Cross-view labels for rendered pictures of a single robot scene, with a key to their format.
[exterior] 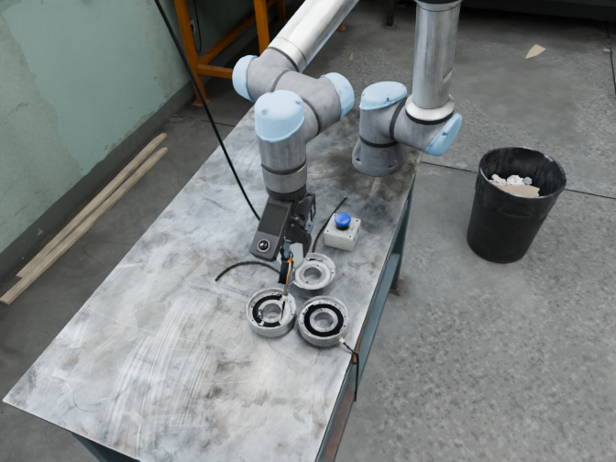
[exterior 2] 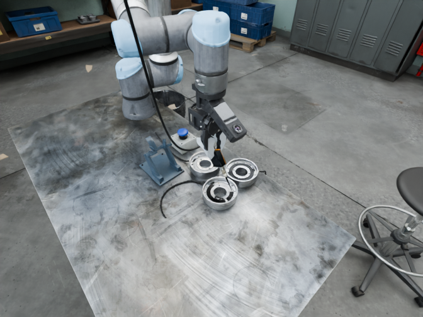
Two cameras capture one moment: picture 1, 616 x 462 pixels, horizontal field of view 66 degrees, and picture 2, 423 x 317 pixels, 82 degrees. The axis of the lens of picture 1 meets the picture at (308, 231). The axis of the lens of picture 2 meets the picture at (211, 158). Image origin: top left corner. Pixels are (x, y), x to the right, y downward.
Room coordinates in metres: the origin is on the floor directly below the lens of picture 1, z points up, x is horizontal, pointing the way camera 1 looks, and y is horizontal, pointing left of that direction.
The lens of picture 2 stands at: (0.40, 0.52, 1.41)
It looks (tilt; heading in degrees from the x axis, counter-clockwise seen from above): 43 degrees down; 295
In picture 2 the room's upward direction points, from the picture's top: straight up
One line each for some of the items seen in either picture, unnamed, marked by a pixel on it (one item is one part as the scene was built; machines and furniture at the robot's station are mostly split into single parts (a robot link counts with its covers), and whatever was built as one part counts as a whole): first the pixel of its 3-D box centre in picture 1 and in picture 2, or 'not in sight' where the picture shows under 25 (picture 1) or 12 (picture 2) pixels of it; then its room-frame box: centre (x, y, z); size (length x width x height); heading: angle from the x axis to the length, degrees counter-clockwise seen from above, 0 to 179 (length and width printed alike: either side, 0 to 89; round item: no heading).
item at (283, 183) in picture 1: (282, 171); (210, 79); (0.63, 0.04, 1.15); 0.08 x 0.08 x 0.05
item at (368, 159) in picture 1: (379, 146); (138, 101); (1.11, -0.22, 0.85); 0.15 x 0.15 x 0.10
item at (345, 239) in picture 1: (343, 230); (182, 140); (0.80, -0.09, 0.82); 0.08 x 0.07 x 0.05; 157
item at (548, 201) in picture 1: (508, 208); (167, 122); (1.48, -0.88, 0.21); 0.34 x 0.34 x 0.43
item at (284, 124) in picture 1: (281, 131); (210, 43); (0.63, 0.03, 1.23); 0.09 x 0.08 x 0.11; 138
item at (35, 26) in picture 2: not in sight; (34, 21); (3.89, -1.64, 0.56); 0.52 x 0.38 x 0.22; 64
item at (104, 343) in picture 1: (272, 228); (144, 173); (0.86, 0.09, 0.79); 1.20 x 0.60 x 0.02; 157
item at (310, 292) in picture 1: (313, 276); (205, 165); (0.67, -0.01, 0.82); 0.10 x 0.10 x 0.04
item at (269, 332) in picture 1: (271, 313); (219, 194); (0.57, 0.08, 0.82); 0.10 x 0.10 x 0.04
